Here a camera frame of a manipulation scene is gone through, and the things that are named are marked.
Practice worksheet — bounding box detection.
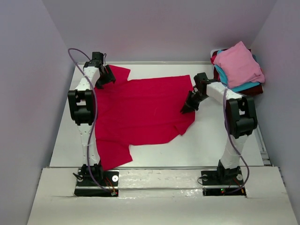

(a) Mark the red folded t shirt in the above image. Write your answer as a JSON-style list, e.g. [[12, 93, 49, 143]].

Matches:
[[210, 49, 227, 67]]

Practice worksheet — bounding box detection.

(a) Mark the pink folded t shirt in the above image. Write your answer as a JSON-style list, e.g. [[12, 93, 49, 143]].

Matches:
[[224, 41, 265, 83]]

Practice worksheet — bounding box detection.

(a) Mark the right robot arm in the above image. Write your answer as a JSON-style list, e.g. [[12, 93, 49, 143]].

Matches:
[[180, 73, 258, 187]]

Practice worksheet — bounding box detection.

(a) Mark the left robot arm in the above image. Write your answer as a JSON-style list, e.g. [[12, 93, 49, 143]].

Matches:
[[67, 48, 116, 189]]

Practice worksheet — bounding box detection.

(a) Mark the dark maroon folded t shirt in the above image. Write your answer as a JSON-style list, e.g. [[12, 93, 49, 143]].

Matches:
[[210, 50, 263, 97]]

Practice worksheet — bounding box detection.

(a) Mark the red t shirt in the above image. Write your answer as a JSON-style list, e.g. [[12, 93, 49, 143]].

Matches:
[[210, 49, 227, 67], [95, 66, 195, 171]]

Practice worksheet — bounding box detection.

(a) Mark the teal folded t shirt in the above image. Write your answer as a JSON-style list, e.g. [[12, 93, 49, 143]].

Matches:
[[213, 50, 261, 95]]

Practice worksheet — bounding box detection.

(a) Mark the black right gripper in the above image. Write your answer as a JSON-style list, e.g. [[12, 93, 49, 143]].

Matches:
[[180, 90, 210, 114]]

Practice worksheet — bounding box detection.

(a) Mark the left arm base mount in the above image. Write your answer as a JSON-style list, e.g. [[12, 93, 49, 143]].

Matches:
[[73, 169, 120, 197]]

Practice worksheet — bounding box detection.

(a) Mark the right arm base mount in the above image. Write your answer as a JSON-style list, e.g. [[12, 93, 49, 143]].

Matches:
[[197, 170, 247, 196]]

